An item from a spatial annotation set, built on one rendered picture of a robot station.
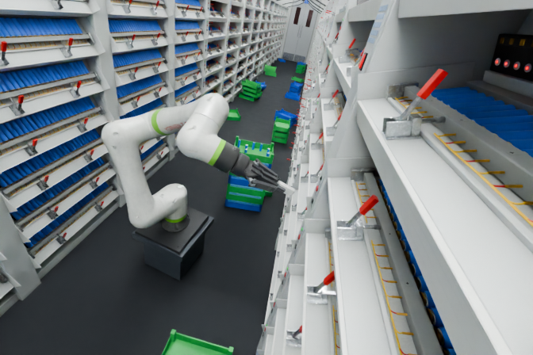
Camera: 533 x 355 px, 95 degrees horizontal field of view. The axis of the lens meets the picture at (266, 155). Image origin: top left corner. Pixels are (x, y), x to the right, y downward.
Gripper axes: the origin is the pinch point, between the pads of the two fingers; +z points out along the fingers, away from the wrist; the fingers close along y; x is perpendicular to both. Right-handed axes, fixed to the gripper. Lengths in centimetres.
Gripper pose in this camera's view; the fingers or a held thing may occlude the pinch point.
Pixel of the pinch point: (285, 188)
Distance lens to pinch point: 87.4
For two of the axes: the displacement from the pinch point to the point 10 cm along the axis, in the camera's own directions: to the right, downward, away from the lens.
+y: -0.9, 5.9, -8.0
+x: 5.3, -6.5, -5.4
